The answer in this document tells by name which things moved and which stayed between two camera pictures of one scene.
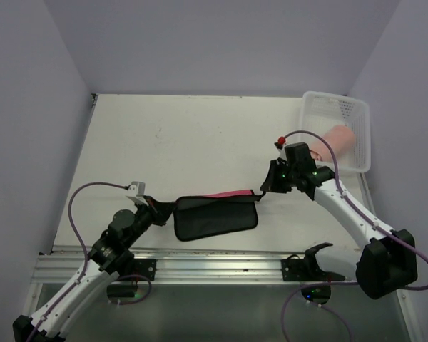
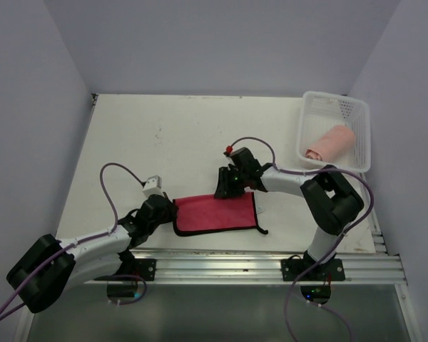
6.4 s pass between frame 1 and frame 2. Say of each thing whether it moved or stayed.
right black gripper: moved
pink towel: stayed
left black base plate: stayed
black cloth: stayed
